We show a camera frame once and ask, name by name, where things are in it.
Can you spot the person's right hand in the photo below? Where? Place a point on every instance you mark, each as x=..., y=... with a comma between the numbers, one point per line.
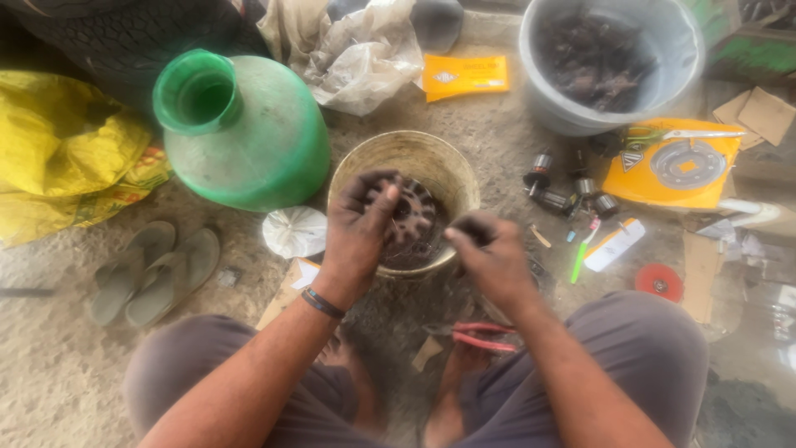
x=494, y=258

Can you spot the person's left hand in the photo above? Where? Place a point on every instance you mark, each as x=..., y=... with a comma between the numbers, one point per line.
x=353, y=239

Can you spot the white crumpled plastic wrapper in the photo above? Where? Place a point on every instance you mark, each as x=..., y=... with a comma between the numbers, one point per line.
x=294, y=231

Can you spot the dark wrist bands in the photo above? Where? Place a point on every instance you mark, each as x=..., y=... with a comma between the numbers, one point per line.
x=323, y=303

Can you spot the dirty cream plastic bucket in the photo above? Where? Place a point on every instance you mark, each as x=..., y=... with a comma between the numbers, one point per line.
x=407, y=186

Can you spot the cardboard scrap with white paper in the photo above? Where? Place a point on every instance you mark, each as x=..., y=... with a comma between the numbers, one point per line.
x=291, y=287

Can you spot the small motor armature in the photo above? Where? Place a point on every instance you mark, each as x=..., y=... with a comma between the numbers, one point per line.
x=606, y=205
x=584, y=185
x=540, y=171
x=550, y=200

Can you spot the green toothbrush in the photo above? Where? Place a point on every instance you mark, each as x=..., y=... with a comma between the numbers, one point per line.
x=583, y=252

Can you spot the white and orange small box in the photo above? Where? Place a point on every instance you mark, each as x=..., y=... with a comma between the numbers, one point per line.
x=614, y=244

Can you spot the person's right foot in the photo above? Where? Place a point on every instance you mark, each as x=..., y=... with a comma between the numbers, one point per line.
x=457, y=386

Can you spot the person's foot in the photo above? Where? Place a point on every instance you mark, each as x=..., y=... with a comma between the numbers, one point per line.
x=351, y=379
x=457, y=386

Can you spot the person's grey shorts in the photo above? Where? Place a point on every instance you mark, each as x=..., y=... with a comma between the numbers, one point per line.
x=429, y=379

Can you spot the person's left foot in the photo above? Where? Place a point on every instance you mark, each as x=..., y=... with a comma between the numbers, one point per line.
x=351, y=379

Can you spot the green plastic water jug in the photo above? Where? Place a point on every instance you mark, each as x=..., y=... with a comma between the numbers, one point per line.
x=249, y=134

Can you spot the red grinding disc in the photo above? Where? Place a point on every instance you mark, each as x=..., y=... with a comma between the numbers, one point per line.
x=659, y=283

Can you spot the crumpled clear plastic bag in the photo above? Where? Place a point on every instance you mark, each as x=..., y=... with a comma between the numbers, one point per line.
x=357, y=56

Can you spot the small orange packet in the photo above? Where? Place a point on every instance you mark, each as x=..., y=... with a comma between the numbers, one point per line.
x=465, y=76

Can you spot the grey rubber flip-flop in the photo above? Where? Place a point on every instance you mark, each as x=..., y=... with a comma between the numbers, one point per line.
x=127, y=274
x=171, y=280

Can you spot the large orange stator packet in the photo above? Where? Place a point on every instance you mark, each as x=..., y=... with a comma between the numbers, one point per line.
x=671, y=165

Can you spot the brown cardboard strip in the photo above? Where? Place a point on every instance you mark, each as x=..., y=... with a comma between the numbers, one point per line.
x=701, y=274

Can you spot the grey bucket of scrap parts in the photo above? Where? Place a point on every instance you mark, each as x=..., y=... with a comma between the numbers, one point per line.
x=606, y=62

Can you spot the white plastic pipe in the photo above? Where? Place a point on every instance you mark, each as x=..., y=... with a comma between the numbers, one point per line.
x=755, y=214

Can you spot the black rubber tyre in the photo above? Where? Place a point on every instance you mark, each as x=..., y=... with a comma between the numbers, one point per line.
x=137, y=37

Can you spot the yellow woven sack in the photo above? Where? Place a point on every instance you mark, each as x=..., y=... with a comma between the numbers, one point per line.
x=68, y=155

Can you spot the brown cardboard pieces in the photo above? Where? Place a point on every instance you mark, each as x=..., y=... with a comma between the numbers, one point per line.
x=755, y=115

